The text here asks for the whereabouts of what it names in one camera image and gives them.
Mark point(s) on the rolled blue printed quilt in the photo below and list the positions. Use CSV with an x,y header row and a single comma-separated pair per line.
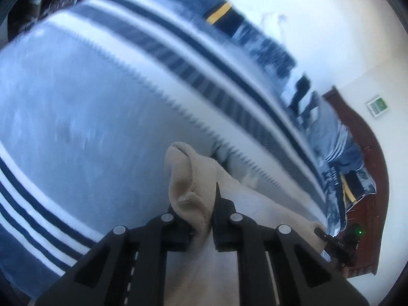
x,y
267,54

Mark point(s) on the dark blue cloth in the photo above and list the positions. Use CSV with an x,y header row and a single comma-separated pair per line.
x,y
349,156

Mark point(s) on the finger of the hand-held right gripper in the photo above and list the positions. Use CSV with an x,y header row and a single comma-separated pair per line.
x,y
322,234

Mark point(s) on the blue striped bed blanket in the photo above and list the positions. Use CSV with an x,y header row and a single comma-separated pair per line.
x,y
95,102

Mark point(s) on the wooden headboard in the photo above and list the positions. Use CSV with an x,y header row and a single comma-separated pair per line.
x,y
366,143

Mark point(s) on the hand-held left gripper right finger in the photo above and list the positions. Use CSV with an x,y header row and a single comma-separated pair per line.
x,y
223,223

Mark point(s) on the beige sweater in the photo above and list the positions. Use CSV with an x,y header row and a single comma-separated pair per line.
x,y
191,181

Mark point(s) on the white wall control panel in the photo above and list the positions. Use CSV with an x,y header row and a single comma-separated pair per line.
x,y
378,105

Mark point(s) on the blue printed pillow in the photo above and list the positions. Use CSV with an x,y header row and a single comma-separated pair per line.
x,y
357,181

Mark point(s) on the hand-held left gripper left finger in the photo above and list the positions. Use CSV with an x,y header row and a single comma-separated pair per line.
x,y
180,234

